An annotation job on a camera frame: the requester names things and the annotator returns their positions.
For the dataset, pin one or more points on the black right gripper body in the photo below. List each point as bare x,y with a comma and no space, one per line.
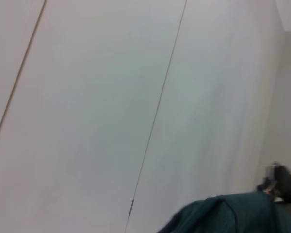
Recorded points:
286,184

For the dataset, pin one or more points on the dark teal lunch bag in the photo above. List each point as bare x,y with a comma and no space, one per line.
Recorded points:
232,213

